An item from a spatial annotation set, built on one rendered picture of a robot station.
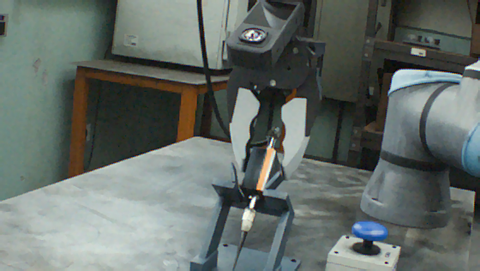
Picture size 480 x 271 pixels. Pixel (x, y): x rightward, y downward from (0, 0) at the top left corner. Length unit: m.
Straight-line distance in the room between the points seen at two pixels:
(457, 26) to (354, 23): 0.73
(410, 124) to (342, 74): 3.37
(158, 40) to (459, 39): 2.29
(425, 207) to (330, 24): 3.41
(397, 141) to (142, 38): 2.03
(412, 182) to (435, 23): 3.53
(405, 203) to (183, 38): 1.95
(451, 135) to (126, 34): 2.21
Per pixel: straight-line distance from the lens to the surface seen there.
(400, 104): 0.97
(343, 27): 4.31
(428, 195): 0.98
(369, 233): 0.69
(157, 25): 2.85
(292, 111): 0.69
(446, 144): 0.90
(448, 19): 4.47
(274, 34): 0.62
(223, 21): 2.72
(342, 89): 4.33
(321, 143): 4.65
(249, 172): 0.69
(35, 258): 0.71
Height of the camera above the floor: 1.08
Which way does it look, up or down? 11 degrees down
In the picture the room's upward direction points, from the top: 7 degrees clockwise
